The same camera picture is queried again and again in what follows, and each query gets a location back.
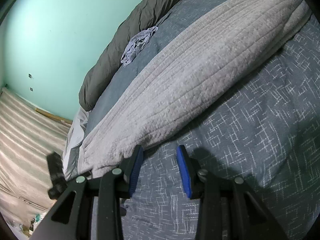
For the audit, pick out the wooden frame strip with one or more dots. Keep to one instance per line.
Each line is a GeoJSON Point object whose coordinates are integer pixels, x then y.
{"type": "Point", "coordinates": [55, 117]}

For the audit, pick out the light grey quilt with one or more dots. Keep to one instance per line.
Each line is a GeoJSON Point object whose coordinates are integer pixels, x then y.
{"type": "Point", "coordinates": [75, 142]}

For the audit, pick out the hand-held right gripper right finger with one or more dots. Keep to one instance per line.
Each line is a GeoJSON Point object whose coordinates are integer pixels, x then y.
{"type": "Point", "coordinates": [183, 172]}

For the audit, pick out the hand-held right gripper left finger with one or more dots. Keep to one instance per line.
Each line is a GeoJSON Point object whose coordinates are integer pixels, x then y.
{"type": "Point", "coordinates": [136, 172]}

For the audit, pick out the dark grey rolled duvet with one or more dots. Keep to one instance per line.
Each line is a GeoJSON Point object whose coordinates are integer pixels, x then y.
{"type": "Point", "coordinates": [125, 35]}

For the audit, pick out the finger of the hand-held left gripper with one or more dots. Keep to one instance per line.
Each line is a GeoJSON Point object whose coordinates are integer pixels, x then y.
{"type": "Point", "coordinates": [56, 170]}

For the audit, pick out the bed with blue-grey sheet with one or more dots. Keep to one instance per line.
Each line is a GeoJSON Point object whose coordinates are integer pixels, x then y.
{"type": "Point", "coordinates": [262, 130]}

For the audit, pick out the small blue-grey cloth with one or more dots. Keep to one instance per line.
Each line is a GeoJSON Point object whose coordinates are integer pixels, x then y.
{"type": "Point", "coordinates": [137, 45]}

